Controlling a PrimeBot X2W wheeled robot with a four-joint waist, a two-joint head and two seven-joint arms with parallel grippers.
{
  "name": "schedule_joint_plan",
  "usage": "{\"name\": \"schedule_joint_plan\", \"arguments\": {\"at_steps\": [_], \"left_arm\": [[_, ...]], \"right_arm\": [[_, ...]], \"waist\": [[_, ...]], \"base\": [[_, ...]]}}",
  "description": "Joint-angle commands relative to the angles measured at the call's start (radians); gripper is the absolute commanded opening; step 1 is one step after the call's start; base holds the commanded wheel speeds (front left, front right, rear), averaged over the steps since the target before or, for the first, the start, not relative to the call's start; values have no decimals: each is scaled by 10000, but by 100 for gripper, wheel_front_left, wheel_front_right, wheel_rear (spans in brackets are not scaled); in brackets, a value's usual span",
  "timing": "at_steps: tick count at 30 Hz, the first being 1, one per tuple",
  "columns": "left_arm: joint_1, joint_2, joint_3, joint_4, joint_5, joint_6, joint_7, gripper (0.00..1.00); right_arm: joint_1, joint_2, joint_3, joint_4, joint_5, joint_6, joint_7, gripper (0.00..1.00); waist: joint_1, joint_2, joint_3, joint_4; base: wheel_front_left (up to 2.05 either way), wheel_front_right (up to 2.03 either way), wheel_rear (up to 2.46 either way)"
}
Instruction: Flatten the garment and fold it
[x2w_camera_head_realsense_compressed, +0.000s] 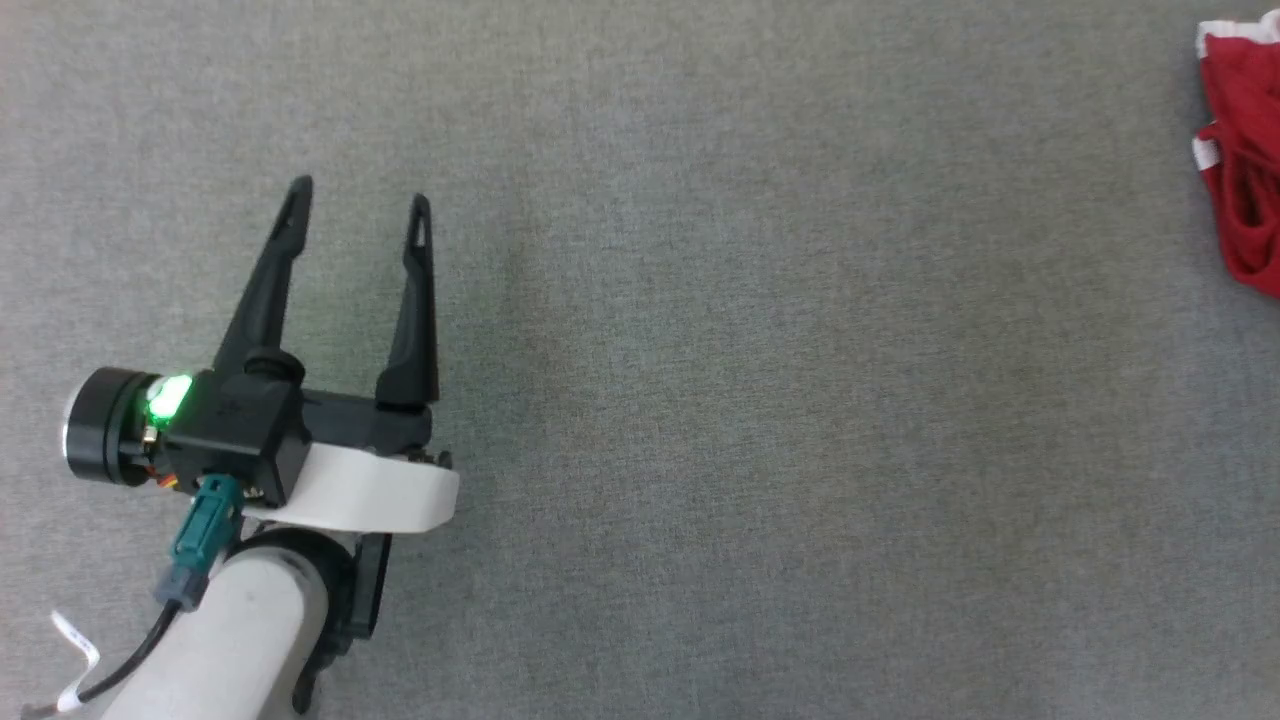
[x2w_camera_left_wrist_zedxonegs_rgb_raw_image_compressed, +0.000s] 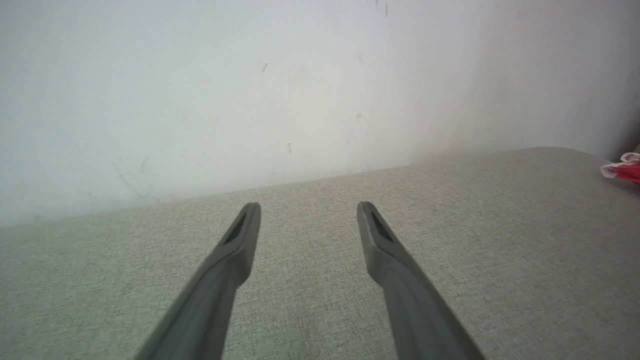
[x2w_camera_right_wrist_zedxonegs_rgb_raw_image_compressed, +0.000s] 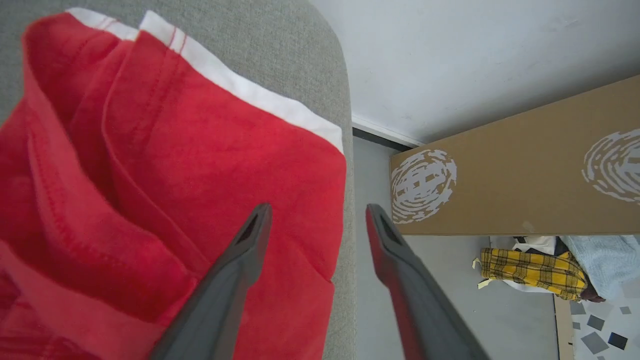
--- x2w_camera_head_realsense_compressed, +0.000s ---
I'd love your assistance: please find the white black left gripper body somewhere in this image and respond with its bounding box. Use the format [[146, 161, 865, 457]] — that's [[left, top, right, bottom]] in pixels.
[[245, 392, 461, 535]]

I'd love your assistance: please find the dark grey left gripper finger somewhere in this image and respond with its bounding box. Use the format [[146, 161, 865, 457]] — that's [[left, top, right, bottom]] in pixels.
[[213, 176, 315, 383], [375, 193, 440, 410]]

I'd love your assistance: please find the red white basketball jersey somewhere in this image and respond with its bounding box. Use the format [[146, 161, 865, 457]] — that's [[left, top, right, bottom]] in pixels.
[[1192, 18, 1280, 299]]

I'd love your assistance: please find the black round motor housing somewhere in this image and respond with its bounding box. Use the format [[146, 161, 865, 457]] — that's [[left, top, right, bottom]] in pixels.
[[62, 367, 166, 488]]

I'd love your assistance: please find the teal cable connector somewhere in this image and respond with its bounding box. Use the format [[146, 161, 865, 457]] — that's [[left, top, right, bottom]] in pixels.
[[155, 475, 244, 611]]

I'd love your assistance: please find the white cable label tag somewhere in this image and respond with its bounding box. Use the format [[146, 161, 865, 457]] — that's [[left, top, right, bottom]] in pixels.
[[50, 612, 101, 713]]

